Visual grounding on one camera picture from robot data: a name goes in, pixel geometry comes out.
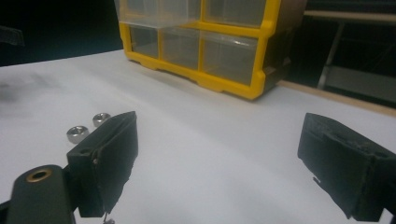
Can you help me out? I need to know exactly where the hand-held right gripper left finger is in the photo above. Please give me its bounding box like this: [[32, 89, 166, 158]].
[[66, 111, 139, 218]]

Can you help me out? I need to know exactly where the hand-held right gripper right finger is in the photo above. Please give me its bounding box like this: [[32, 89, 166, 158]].
[[297, 112, 396, 222]]

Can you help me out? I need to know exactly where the silver hex nut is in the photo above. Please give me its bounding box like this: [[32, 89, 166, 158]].
[[65, 125, 91, 145], [92, 112, 112, 128]]

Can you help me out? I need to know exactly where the clear plastic drawer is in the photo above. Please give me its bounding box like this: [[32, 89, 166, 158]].
[[113, 0, 202, 30]]

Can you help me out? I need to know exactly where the yellow drawer cabinet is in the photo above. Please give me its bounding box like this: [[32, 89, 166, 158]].
[[113, 0, 307, 101]]

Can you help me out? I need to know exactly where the grey metal stand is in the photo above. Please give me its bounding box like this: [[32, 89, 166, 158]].
[[303, 8, 396, 105]]

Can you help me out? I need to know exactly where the set of clear cabinet drawers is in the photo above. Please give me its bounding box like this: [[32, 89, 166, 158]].
[[129, 0, 268, 87]]

